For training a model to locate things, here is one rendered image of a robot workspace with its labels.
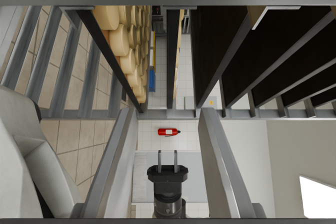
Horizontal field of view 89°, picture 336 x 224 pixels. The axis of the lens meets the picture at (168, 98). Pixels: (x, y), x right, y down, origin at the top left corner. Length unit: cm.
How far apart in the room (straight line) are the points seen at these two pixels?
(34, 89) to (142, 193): 371
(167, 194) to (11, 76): 65
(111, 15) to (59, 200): 34
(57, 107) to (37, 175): 27
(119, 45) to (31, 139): 25
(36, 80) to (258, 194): 439
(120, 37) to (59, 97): 43
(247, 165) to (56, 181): 413
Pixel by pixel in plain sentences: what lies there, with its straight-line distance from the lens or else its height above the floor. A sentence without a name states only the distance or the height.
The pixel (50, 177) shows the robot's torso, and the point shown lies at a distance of 44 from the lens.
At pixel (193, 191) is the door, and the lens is 421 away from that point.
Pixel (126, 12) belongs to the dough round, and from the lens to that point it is 32.
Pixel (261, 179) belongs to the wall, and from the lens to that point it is 454.
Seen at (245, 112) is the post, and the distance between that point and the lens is 61.
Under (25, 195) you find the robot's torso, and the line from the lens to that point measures 33.
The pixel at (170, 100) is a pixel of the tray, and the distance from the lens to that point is 47.
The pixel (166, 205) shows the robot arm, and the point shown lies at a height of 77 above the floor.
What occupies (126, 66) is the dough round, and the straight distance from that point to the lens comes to 33.
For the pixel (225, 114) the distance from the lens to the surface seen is 55.
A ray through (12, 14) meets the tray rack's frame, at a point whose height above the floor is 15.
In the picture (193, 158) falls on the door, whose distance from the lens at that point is 405.
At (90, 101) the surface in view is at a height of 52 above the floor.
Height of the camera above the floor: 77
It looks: level
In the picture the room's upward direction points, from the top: 90 degrees clockwise
